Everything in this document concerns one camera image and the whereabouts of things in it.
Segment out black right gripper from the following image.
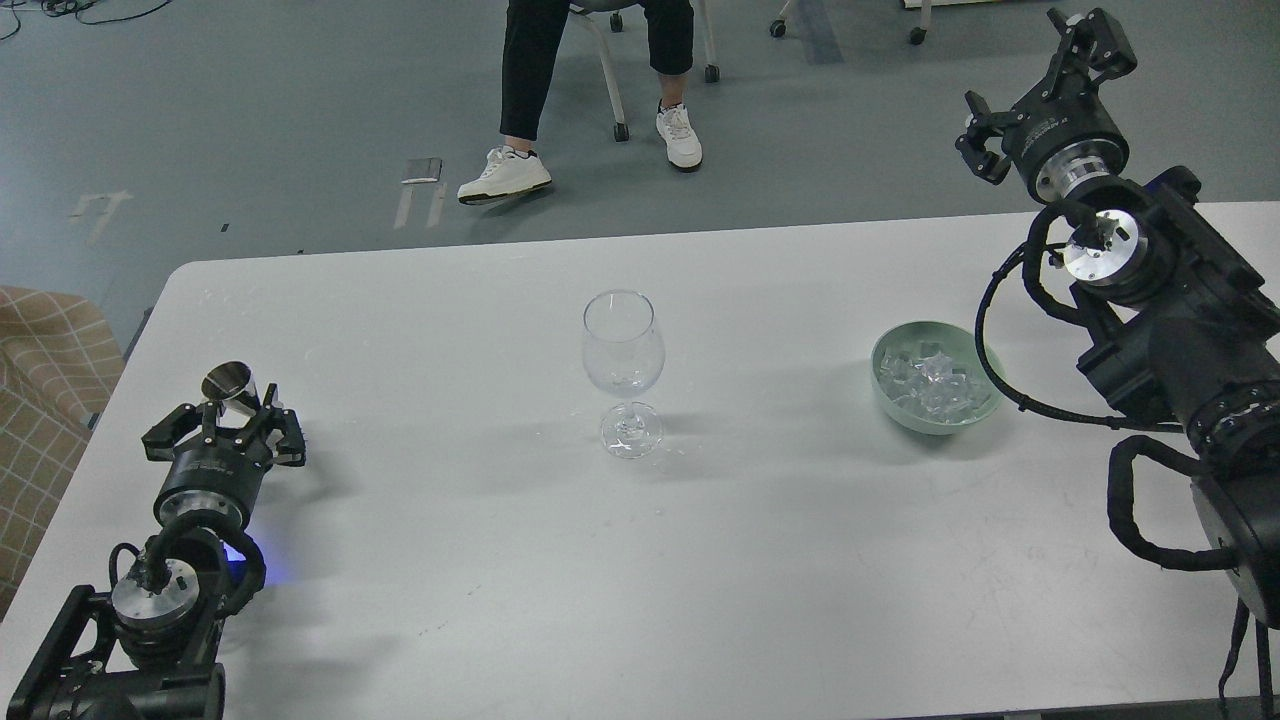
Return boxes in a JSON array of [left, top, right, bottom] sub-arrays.
[[955, 6, 1138, 204]]

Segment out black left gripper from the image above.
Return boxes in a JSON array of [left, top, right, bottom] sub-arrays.
[[141, 384, 307, 530]]

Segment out steel double jigger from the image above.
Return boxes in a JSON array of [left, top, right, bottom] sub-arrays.
[[201, 361, 262, 418]]

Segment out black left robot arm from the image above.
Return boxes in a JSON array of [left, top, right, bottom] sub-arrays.
[[5, 377, 306, 719]]

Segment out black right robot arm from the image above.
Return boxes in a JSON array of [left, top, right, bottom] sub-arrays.
[[955, 8, 1279, 719]]

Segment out pile of ice cubes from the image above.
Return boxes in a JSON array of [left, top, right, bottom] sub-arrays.
[[876, 341, 993, 425]]

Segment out clear wine glass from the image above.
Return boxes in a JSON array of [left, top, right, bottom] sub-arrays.
[[581, 290, 666, 459]]

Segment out beige checked cushion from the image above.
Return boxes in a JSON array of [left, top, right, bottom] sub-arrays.
[[1, 286, 124, 612]]

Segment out green bowl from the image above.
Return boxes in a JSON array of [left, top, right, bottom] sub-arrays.
[[870, 322, 1005, 437]]

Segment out grey floor plate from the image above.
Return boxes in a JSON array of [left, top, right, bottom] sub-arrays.
[[399, 156, 443, 184]]

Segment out office chair with castors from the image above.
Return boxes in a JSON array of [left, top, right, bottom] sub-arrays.
[[566, 0, 722, 142]]

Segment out seated person in black trousers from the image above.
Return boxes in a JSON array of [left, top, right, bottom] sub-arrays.
[[457, 0, 704, 206]]

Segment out black floor cables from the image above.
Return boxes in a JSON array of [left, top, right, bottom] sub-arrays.
[[0, 0, 173, 41]]

